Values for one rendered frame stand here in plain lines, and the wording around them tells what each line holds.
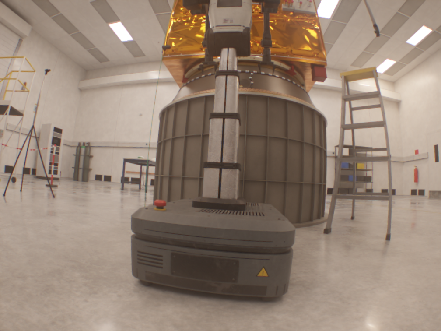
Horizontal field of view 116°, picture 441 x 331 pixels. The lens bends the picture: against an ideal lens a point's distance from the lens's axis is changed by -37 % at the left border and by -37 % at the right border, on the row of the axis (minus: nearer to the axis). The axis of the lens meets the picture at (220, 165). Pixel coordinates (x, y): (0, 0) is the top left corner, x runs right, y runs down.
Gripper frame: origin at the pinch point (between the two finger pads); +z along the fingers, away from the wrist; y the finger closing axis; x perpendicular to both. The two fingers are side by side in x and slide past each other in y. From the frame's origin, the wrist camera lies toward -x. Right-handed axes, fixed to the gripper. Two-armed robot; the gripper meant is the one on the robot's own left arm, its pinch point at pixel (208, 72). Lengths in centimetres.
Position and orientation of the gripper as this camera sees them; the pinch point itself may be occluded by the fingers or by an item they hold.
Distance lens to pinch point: 176.7
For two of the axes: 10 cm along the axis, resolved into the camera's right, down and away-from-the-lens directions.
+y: -9.9, -0.4, 1.3
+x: -1.4, 4.2, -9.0
